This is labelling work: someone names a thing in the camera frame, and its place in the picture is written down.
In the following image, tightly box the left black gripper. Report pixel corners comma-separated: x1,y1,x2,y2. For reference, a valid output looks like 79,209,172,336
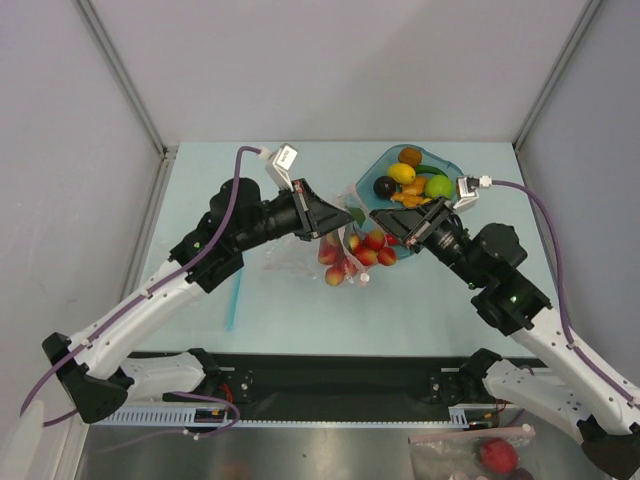
234,178,353,252

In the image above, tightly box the dark purple fruit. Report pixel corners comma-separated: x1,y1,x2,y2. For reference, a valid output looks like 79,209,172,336
373,176,397,200

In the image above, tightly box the red strawberry bunch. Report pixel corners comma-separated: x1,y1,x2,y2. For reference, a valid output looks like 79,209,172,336
317,207,398,287

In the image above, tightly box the clear zip top bag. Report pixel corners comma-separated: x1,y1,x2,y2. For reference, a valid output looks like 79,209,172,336
263,184,371,287

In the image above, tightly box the yellow lemon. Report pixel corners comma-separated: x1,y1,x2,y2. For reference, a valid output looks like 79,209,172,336
387,162,416,185

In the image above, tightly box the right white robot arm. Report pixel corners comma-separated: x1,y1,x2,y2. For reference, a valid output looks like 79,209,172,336
370,199,639,479

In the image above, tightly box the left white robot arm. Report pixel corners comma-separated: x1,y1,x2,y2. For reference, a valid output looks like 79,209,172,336
42,178,353,424

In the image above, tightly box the blue zipper clear bag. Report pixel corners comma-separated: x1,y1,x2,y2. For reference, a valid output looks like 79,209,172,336
225,271,242,332

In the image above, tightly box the red fruit in bag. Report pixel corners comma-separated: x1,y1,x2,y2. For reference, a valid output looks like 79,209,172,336
479,438,519,475

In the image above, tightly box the red chili pepper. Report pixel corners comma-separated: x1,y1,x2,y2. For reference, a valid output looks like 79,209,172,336
385,234,399,246

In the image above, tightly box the orange ginger root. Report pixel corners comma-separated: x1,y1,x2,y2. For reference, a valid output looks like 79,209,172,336
390,177,432,208

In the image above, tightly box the teal plastic tray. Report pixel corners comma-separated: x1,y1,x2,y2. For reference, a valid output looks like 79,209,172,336
355,144,463,261

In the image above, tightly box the green apple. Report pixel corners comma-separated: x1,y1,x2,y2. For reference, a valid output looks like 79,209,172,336
424,175,454,199

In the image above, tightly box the green chili pepper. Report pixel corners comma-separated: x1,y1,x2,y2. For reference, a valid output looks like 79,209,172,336
414,164,447,176

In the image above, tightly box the brown kiwi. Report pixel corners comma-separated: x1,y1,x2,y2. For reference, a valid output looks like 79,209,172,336
398,147,422,168

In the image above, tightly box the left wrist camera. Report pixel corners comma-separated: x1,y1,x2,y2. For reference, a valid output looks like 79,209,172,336
258,143,298,191

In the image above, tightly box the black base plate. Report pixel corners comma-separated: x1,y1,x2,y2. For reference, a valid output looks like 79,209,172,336
162,352,521,424

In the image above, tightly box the white cable duct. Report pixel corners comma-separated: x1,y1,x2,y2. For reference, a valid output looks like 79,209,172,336
98,404,496,429

